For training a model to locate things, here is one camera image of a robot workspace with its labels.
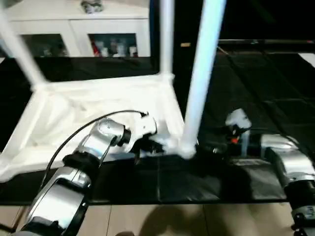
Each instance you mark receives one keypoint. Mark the white plastic table top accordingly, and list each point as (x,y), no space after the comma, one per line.
(88,108)

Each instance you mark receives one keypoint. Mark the white plastic table leg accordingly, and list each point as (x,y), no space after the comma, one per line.
(166,37)
(202,73)
(19,46)

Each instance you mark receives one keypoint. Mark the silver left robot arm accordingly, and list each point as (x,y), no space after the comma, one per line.
(74,167)

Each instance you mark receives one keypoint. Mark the black work mat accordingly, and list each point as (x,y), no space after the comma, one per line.
(172,177)

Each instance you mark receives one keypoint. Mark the crumpled black plastic sheet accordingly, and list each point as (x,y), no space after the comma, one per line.
(266,108)

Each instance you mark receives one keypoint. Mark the small yellow label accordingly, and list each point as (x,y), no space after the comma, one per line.
(185,45)

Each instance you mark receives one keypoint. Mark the dark low furniture silver edge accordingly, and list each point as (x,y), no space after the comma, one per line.
(266,44)

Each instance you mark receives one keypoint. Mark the white cabinet with glass doors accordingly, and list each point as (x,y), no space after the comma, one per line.
(74,29)

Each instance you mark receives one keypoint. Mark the grey bundle of small items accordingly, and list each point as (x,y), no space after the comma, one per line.
(91,6)

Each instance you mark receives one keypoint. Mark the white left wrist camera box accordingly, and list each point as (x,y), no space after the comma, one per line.
(145,127)

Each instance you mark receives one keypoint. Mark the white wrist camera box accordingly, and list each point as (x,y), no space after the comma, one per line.
(238,120)
(145,127)

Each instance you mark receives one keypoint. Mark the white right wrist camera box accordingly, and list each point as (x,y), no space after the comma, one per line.
(238,120)

